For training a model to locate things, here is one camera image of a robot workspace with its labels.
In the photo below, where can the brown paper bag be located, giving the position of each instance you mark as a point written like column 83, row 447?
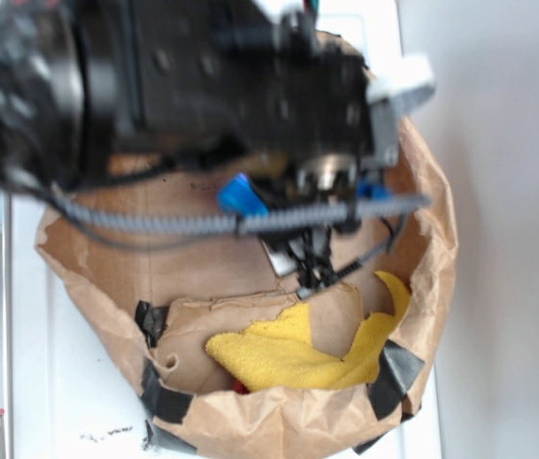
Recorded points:
column 154, row 311

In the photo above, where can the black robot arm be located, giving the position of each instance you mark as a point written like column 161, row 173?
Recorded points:
column 200, row 84

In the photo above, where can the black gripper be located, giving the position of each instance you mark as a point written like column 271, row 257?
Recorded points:
column 316, row 122

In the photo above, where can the yellow cloth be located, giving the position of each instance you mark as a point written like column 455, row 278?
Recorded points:
column 280, row 352

